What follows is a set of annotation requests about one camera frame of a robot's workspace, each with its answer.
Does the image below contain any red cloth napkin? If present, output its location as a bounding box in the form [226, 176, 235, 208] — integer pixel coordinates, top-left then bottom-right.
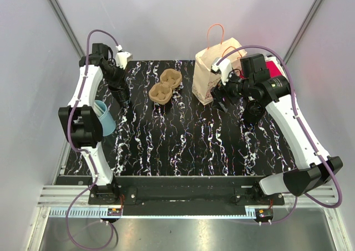
[240, 62, 285, 80]

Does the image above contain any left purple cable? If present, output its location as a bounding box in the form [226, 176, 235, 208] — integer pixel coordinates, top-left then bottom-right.
[65, 29, 123, 249]

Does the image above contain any black coffee cup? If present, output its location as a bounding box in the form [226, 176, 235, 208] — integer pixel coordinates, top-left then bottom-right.
[111, 88, 130, 107]
[242, 100, 266, 124]

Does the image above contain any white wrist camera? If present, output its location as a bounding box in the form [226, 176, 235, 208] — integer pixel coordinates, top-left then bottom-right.
[210, 58, 236, 85]
[115, 45, 133, 69]

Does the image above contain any beige paper takeout bag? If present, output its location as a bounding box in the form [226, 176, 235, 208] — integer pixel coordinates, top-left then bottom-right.
[192, 35, 247, 105]

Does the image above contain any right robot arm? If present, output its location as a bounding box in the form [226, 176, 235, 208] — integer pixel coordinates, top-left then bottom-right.
[211, 54, 343, 205]

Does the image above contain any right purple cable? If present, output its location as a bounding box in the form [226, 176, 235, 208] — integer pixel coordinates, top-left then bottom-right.
[215, 44, 342, 224]

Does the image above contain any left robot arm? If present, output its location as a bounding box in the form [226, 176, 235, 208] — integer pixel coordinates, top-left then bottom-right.
[58, 43, 131, 204]

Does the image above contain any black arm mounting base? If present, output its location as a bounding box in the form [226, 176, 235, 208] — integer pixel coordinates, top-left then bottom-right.
[88, 176, 285, 206]

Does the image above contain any aluminium frame rail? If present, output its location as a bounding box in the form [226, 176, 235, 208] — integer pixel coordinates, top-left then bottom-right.
[27, 185, 354, 250]

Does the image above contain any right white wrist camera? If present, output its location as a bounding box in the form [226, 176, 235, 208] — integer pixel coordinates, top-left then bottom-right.
[210, 58, 236, 85]

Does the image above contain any purple cable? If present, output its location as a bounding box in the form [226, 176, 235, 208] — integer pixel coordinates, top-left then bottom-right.
[215, 44, 342, 224]
[65, 29, 123, 249]

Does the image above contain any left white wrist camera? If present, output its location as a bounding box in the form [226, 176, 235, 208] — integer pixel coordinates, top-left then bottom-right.
[115, 45, 133, 69]

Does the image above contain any black marble pattern mat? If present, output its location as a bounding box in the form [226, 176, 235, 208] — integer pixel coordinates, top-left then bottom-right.
[97, 60, 296, 176]

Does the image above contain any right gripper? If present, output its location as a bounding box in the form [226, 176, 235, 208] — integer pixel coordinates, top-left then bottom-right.
[210, 67, 253, 113]

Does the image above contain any light blue holder cup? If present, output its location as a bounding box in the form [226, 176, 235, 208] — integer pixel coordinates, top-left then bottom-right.
[93, 100, 116, 137]

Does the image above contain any lower brown pulp cup carrier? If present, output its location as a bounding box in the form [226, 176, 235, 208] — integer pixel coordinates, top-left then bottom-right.
[149, 69, 182, 105]

